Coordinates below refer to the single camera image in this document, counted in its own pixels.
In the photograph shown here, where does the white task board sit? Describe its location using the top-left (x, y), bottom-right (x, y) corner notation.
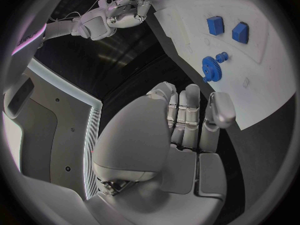
top-left (140, 0), bottom-right (298, 131)

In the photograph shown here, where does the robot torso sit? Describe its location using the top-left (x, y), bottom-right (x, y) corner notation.
top-left (1, 16), bottom-right (104, 201)

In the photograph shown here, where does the white cable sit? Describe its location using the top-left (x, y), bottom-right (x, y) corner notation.
top-left (48, 0), bottom-right (114, 22)

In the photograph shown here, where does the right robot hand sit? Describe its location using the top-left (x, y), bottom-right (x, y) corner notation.
top-left (105, 0), bottom-right (152, 29)

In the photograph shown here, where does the blue gear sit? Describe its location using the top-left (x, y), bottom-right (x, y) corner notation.
top-left (201, 55), bottom-right (223, 84)

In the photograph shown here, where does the blue block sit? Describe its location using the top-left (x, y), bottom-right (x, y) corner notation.
top-left (206, 15), bottom-right (225, 37)
top-left (231, 21), bottom-right (250, 45)

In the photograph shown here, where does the blue peg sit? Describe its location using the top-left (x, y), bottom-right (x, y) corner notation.
top-left (215, 51), bottom-right (229, 63)

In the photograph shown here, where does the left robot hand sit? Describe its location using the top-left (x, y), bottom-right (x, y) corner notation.
top-left (84, 81), bottom-right (237, 225)

